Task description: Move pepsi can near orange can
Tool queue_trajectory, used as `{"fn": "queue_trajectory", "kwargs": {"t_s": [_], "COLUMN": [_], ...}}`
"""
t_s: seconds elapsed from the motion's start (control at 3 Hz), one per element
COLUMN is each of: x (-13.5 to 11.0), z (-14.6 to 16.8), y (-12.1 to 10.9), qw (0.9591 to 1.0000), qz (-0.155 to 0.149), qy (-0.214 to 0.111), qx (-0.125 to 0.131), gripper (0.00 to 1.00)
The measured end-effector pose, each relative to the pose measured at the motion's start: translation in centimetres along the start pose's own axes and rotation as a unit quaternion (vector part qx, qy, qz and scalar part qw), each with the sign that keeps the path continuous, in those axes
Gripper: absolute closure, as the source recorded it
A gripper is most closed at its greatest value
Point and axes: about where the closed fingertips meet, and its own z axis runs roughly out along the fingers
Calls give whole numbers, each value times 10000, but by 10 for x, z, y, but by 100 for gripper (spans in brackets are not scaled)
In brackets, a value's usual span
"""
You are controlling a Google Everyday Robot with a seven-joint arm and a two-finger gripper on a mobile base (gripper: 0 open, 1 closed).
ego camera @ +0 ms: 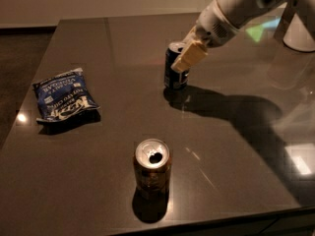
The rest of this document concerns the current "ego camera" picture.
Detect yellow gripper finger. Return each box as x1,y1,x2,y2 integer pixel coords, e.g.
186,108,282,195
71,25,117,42
182,27,201,46
171,40,208,73

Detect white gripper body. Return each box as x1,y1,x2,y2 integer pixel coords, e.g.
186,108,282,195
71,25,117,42
195,0,239,48

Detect blue pepsi can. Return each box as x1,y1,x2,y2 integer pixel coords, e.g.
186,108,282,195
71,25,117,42
164,41,189,90

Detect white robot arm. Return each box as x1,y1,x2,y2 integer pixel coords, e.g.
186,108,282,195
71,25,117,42
171,0,315,73

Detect orange soda can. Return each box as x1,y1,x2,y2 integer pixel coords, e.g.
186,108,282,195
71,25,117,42
133,139,171,200

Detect blue potato chip bag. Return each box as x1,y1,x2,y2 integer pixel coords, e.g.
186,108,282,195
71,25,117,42
32,68,99,123

